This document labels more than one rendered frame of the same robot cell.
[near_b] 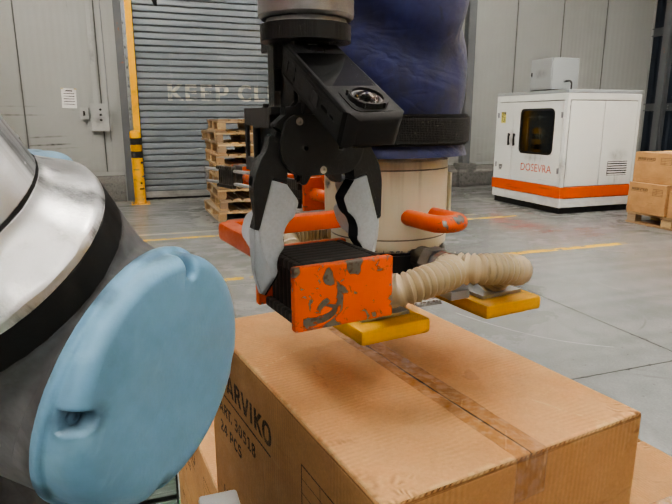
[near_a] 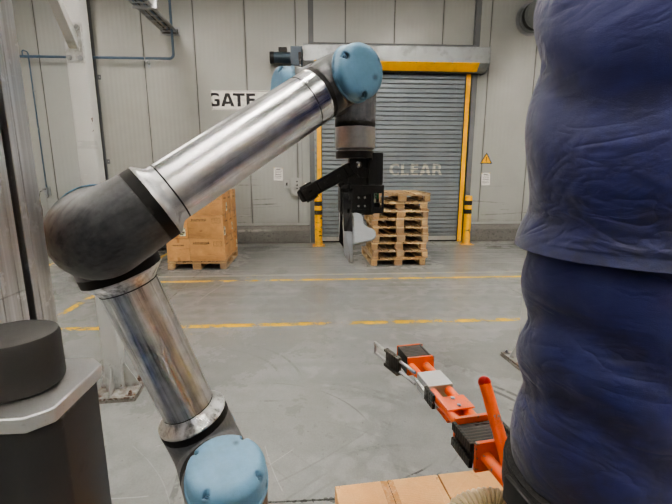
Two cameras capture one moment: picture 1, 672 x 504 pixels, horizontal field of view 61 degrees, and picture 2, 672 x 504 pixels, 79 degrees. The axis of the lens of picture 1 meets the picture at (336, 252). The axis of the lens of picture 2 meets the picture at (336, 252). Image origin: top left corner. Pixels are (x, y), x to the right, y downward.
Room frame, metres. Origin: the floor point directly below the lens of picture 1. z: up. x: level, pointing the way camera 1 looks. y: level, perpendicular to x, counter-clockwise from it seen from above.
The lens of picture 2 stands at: (0.33, 0.12, 1.68)
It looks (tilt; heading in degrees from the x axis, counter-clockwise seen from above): 11 degrees down; 16
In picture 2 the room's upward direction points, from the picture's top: straight up
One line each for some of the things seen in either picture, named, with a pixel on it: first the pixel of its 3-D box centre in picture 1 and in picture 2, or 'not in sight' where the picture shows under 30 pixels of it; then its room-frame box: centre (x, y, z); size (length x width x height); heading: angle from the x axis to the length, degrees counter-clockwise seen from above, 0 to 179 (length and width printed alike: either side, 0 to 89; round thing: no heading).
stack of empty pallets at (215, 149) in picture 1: (247, 166); (393, 225); (8.14, 1.24, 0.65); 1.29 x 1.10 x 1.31; 20
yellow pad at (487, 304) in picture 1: (437, 269); not in sight; (0.89, -0.16, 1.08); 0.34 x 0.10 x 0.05; 28
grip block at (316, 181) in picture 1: (314, 190); (483, 440); (1.07, 0.04, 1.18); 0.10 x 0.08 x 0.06; 118
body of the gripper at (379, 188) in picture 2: not in sight; (358, 183); (1.10, 0.30, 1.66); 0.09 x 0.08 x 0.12; 110
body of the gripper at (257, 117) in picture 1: (302, 105); not in sight; (0.49, 0.03, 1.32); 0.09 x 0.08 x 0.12; 28
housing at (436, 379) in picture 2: not in sight; (434, 386); (1.26, 0.14, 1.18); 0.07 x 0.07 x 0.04; 28
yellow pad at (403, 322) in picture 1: (331, 285); not in sight; (0.80, 0.01, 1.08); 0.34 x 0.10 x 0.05; 28
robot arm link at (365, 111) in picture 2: not in sight; (353, 96); (1.10, 0.31, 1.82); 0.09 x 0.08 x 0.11; 136
